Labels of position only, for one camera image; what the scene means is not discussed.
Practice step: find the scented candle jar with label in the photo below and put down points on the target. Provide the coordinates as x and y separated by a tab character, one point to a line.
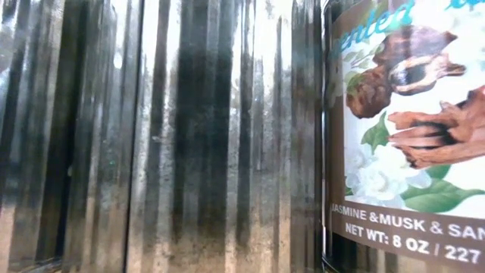
398	125

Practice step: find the ribbed grey glass candle holder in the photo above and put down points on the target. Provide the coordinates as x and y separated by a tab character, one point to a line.
64	132
227	132

